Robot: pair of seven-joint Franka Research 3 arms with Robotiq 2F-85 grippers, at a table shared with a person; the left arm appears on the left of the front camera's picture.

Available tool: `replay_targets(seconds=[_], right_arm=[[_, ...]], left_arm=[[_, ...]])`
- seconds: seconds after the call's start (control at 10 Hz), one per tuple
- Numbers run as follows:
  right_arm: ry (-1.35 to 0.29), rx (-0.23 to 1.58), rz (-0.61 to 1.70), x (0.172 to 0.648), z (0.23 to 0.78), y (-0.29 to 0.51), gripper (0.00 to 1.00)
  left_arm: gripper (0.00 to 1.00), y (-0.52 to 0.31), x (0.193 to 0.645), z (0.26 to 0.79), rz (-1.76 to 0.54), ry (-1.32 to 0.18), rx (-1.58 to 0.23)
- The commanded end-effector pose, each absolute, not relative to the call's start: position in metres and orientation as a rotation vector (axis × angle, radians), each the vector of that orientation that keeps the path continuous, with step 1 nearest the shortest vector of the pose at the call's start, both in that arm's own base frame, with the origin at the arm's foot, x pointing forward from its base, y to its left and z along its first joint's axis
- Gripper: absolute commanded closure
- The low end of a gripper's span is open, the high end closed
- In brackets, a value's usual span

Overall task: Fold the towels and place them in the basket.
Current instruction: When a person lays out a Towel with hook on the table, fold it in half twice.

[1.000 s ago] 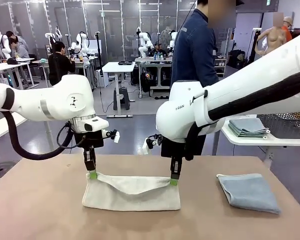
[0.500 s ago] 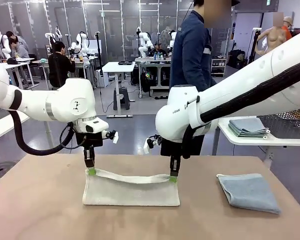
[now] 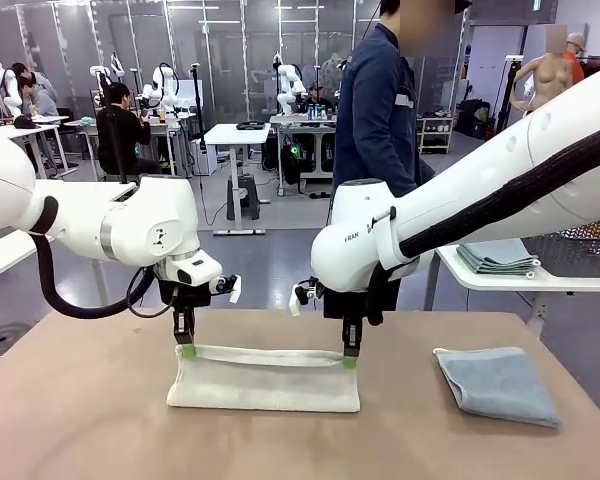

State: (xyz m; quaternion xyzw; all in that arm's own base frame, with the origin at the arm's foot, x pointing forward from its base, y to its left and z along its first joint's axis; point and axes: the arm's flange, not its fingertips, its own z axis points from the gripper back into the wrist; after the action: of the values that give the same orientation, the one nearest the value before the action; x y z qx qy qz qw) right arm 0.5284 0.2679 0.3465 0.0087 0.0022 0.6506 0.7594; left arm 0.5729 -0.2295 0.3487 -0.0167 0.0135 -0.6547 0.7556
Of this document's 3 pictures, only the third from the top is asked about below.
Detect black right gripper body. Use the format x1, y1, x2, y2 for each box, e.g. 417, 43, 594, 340
323, 287, 370, 321

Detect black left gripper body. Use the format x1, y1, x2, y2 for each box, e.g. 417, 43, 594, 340
158, 278, 212, 307

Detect white towel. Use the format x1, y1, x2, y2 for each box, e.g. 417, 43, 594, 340
166, 343, 361, 415

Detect blue-gray towel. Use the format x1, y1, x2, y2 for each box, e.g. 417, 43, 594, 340
432, 346, 564, 430

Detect gray perforated plastic basket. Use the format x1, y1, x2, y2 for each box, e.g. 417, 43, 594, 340
522, 212, 600, 279

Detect gray step stool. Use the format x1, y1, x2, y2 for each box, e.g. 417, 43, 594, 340
226, 173, 261, 222

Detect green towel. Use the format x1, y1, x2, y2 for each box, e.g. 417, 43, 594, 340
455, 244, 540, 277

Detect pale blue towel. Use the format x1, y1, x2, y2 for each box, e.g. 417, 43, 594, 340
458, 238, 531, 265

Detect white height-adjustable desk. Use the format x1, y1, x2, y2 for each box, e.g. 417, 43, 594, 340
203, 123, 272, 237

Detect seated person in black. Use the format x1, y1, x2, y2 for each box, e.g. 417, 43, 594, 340
93, 81, 164, 182

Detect gray lab desk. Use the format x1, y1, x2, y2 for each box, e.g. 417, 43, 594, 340
269, 113, 339, 196

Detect black stand pole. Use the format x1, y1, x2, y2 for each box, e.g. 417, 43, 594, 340
190, 63, 209, 154

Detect white shoe shelf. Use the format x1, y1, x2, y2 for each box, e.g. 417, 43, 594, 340
419, 115, 455, 155

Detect person in denim jacket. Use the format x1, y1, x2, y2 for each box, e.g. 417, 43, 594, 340
332, 0, 474, 311

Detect seated person in dark cap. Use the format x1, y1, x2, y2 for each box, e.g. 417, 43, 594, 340
303, 82, 337, 119

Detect long white desk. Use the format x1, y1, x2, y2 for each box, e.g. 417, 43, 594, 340
9, 115, 79, 180

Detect black bags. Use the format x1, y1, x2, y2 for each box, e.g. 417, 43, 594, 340
455, 98, 494, 140

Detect person in gray hoodie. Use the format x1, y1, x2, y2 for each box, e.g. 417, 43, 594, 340
19, 79, 60, 119

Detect person in gray jacket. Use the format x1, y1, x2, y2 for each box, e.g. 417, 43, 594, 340
10, 62, 59, 101

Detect black tripod with white head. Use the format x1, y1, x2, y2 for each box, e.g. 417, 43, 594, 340
497, 54, 525, 131

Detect bare mannequin with dark trousers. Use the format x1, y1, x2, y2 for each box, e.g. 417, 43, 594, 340
510, 24, 576, 119

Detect mannequin with orange shirt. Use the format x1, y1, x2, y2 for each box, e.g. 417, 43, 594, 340
562, 32, 590, 84

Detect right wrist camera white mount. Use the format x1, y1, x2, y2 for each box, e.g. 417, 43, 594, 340
288, 277, 325, 317

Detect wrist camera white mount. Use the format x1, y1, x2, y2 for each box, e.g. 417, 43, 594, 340
208, 273, 242, 305
288, 277, 325, 317

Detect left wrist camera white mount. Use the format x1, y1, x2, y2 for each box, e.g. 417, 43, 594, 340
208, 273, 242, 305

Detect white strap on arm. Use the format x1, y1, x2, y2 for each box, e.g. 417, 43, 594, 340
372, 204, 421, 266

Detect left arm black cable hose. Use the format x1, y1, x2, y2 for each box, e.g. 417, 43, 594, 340
29, 195, 161, 320

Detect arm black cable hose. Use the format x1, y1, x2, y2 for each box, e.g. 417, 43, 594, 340
29, 195, 161, 320
367, 117, 600, 327

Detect white frame workbench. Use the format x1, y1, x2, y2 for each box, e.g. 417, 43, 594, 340
62, 112, 186, 179

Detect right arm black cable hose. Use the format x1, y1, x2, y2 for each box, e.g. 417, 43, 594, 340
367, 117, 600, 327

